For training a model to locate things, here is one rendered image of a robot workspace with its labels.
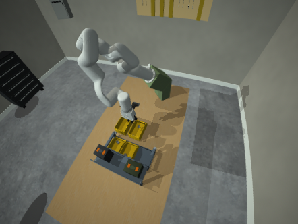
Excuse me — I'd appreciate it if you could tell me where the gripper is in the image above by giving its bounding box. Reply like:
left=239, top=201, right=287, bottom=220
left=121, top=108, right=137, bottom=123

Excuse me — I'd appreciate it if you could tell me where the dark green case with orange latches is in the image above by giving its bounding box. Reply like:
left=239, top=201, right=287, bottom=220
left=123, top=159, right=144, bottom=178

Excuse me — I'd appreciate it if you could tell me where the yellow bin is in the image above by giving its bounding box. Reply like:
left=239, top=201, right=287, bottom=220
left=114, top=117, right=132, bottom=135
left=128, top=120, right=148, bottom=141
left=120, top=142, right=139, bottom=159
left=107, top=137, right=126, bottom=153

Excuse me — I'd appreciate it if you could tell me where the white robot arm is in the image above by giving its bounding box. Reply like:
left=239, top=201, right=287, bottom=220
left=76, top=28, right=156, bottom=113

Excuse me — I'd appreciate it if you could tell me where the dark grey case with handle slot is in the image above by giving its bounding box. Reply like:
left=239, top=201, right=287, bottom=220
left=94, top=144, right=114, bottom=163

